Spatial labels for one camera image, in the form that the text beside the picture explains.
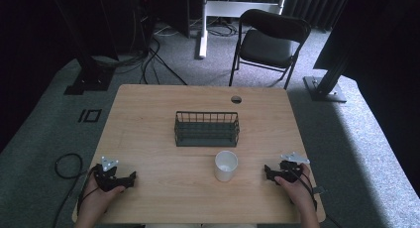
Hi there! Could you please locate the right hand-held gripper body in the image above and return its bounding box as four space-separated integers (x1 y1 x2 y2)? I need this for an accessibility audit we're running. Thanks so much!
272 151 311 184

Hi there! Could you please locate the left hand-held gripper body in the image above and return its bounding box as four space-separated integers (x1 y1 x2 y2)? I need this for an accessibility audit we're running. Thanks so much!
93 156 132 193

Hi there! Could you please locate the person's left hand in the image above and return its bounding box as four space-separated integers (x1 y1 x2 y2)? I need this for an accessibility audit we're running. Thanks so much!
77 176 127 222

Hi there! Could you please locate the person's right hand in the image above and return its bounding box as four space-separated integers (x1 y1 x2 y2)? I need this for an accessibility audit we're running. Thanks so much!
273 163 318 217

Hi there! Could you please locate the white cup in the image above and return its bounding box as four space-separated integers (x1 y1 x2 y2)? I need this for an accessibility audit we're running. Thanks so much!
214 150 239 183

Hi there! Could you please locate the black metal stand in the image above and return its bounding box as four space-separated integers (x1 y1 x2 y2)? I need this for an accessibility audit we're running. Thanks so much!
49 0 116 96
302 39 352 104

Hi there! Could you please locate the black folding chair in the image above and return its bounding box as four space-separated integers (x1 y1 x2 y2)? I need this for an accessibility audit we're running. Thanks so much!
228 8 312 91

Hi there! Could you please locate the black computer cabinet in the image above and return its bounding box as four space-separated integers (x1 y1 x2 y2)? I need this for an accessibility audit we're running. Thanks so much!
137 0 191 40

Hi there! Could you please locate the right hand-held gripper cable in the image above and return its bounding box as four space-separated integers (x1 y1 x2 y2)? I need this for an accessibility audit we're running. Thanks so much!
287 162 343 228

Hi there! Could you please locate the hand-held gripper cable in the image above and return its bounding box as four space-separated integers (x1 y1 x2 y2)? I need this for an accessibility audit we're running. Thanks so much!
287 162 343 228
76 165 100 219

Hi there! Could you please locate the left hand-held gripper cable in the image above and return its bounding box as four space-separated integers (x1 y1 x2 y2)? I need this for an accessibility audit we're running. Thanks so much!
76 165 100 219

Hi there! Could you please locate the black looped floor cable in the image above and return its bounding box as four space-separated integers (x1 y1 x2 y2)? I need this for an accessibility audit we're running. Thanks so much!
52 152 87 228

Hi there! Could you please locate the black wire basket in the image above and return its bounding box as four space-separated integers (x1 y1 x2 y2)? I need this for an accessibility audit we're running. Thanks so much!
173 110 241 148

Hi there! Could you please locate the bundle of black floor cables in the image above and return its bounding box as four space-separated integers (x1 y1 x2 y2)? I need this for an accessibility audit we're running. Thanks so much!
92 23 189 87

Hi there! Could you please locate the white desk frame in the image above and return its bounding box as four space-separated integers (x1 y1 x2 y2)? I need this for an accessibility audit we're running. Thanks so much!
197 0 289 60

